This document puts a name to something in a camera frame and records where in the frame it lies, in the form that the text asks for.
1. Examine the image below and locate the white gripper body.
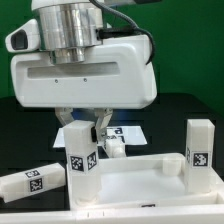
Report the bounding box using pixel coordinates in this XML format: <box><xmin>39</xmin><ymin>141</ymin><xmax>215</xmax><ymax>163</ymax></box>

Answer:
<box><xmin>11</xmin><ymin>35</ymin><xmax>157</xmax><ymax>109</ymax></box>

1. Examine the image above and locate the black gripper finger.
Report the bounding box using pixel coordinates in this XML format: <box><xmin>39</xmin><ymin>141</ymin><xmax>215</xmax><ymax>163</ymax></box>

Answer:
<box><xmin>91</xmin><ymin>108</ymin><xmax>113</xmax><ymax>143</ymax></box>
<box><xmin>55</xmin><ymin>108</ymin><xmax>73</xmax><ymax>126</ymax></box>

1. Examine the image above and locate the white desk top panel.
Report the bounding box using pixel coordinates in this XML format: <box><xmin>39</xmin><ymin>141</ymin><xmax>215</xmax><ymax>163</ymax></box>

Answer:
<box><xmin>67</xmin><ymin>153</ymin><xmax>224</xmax><ymax>210</ymax></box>

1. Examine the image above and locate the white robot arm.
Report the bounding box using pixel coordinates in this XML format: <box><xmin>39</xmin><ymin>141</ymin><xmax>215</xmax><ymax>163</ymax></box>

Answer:
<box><xmin>5</xmin><ymin>0</ymin><xmax>157</xmax><ymax>141</ymax></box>

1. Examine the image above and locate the white paper with markers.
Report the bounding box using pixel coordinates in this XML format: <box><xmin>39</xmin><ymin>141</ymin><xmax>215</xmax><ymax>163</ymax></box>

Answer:
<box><xmin>53</xmin><ymin>126</ymin><xmax>147</xmax><ymax>148</ymax></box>

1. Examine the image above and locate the white front obstacle bar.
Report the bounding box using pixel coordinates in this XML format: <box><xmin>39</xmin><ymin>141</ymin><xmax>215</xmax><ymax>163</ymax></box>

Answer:
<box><xmin>0</xmin><ymin>205</ymin><xmax>224</xmax><ymax>224</ymax></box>

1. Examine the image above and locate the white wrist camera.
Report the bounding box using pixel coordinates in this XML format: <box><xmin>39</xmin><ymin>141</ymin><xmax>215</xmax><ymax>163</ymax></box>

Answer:
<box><xmin>5</xmin><ymin>19</ymin><xmax>40</xmax><ymax>53</ymax></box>

